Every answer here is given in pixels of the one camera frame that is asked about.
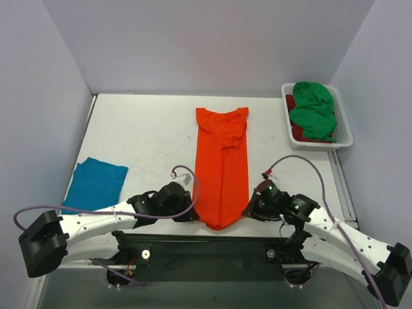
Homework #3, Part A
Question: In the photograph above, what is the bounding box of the orange t shirt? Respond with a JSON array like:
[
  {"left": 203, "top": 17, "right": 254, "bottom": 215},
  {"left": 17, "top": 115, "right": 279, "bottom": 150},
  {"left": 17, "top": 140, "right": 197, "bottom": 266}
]
[{"left": 194, "top": 107, "right": 249, "bottom": 230}]

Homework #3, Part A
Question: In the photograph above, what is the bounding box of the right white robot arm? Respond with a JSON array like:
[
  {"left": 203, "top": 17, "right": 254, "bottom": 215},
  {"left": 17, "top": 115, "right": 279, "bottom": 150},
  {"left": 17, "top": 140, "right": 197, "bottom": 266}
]
[{"left": 243, "top": 180, "right": 411, "bottom": 306}]

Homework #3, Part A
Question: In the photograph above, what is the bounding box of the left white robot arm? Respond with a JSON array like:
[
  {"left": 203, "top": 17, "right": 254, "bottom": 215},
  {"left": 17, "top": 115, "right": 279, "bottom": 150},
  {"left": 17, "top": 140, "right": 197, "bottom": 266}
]
[{"left": 18, "top": 182, "right": 199, "bottom": 278}]

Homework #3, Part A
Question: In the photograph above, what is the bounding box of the folded blue t shirt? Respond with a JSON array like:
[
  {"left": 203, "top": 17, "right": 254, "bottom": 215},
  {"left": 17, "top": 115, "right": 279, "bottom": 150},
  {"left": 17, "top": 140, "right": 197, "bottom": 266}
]
[{"left": 61, "top": 157, "right": 129, "bottom": 214}]

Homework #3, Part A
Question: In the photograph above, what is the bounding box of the dark red t shirt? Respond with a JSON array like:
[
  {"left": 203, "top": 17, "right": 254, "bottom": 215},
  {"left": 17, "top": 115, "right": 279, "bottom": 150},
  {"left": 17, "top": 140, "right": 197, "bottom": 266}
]
[{"left": 286, "top": 95, "right": 304, "bottom": 142}]

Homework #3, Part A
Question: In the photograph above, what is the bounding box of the white plastic basket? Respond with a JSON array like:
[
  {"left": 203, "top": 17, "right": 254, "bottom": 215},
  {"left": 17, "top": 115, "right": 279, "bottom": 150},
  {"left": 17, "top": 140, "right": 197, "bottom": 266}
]
[{"left": 281, "top": 83, "right": 353, "bottom": 151}]

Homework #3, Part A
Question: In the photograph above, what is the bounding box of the green t shirt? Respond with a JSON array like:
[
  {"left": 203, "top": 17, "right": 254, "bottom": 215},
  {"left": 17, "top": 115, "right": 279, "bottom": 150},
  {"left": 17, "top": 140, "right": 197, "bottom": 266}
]
[{"left": 289, "top": 81, "right": 337, "bottom": 143}]

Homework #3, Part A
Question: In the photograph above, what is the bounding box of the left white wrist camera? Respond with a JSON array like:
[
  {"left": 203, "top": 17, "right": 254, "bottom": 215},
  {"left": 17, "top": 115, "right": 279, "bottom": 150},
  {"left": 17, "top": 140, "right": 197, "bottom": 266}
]
[{"left": 171, "top": 172, "right": 192, "bottom": 187}]

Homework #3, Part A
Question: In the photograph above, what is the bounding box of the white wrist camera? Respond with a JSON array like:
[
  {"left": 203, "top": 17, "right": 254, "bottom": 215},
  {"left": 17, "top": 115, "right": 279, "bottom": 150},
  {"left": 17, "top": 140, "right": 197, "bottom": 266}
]
[
  {"left": 171, "top": 172, "right": 192, "bottom": 187},
  {"left": 261, "top": 169, "right": 278, "bottom": 182}
]

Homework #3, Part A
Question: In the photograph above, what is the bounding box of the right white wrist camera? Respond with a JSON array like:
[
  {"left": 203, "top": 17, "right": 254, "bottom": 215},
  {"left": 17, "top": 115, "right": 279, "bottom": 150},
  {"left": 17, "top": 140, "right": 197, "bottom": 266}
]
[{"left": 261, "top": 169, "right": 278, "bottom": 182}]

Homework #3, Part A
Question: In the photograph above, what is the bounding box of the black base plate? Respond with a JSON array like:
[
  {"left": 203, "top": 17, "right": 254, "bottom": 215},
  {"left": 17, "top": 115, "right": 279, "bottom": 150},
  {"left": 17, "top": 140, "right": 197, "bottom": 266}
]
[{"left": 91, "top": 233, "right": 318, "bottom": 284}]

